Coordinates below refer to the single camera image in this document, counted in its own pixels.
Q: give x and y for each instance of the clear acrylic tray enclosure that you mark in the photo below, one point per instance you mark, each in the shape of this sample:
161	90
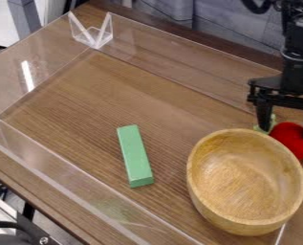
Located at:
67	95

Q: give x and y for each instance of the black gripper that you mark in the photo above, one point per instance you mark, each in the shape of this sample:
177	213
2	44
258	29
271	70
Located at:
267	89

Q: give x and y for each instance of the red plush fruit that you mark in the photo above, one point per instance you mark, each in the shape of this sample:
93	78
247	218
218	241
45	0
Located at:
289	134

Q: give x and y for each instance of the grey post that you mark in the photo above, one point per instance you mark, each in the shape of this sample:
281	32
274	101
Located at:
26	17

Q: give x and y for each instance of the black clamp bracket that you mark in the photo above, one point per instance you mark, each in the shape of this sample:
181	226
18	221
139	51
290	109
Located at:
33	232

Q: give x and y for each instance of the green rectangular block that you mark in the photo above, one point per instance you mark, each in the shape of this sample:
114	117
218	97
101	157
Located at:
137	163

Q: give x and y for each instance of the black table leg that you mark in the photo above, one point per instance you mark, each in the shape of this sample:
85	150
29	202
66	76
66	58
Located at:
29	211

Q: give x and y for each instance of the wooden bowl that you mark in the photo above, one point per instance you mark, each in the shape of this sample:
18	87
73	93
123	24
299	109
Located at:
245	181

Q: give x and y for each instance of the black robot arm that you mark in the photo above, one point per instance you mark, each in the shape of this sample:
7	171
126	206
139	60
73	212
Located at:
291	10

